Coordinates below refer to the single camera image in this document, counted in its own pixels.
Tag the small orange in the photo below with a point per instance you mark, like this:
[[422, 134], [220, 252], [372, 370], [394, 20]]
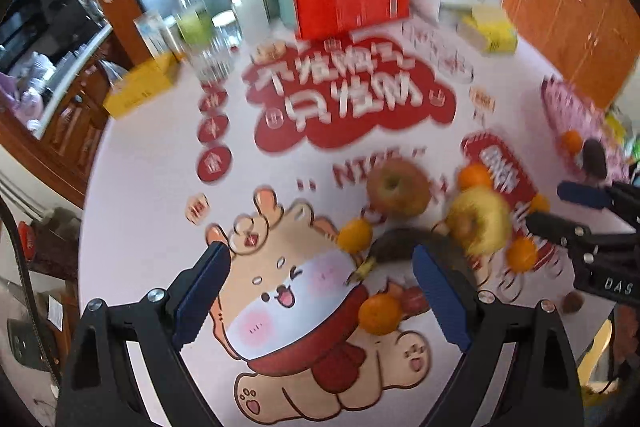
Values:
[[355, 235], [475, 177], [522, 254], [380, 314], [539, 203], [570, 142]]

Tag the red apple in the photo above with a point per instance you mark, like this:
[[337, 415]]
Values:
[[398, 187]]

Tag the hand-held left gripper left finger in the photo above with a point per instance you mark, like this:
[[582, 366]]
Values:
[[200, 302]]

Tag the white blue carton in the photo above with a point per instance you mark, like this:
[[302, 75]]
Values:
[[154, 33]]

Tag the small brown nut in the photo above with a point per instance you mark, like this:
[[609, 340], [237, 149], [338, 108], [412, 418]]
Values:
[[572, 303]]

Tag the pink plastic fruit plate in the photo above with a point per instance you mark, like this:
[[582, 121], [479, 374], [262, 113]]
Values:
[[565, 107]]

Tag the wooden display cabinet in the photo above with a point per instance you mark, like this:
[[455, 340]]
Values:
[[75, 122]]

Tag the clear glass bottle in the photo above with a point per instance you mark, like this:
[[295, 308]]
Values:
[[191, 19]]

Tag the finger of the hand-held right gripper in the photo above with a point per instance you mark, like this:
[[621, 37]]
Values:
[[575, 193], [550, 227]]

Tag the dark avocado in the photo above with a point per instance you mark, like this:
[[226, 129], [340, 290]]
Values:
[[595, 157]]

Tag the flat yellow box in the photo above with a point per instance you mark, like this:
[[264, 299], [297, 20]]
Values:
[[137, 88]]

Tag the ribbed glass cup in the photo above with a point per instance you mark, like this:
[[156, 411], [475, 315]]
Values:
[[214, 59]]

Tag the dark overripe banana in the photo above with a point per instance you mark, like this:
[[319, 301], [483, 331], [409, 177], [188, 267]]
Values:
[[400, 242]]

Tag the yellow round fruit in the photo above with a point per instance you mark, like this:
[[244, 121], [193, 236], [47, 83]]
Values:
[[480, 219]]

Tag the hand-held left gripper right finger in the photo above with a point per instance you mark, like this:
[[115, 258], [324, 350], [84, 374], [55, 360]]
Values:
[[442, 302]]

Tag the printed cartoon tablecloth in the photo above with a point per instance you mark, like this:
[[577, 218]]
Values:
[[150, 187]]

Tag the white plastic bottle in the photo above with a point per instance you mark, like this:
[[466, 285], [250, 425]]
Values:
[[250, 14]]

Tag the yellow tissue box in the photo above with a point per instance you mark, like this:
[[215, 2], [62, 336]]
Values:
[[492, 34]]

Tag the wooden wall cupboard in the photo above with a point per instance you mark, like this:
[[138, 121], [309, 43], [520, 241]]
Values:
[[565, 17]]

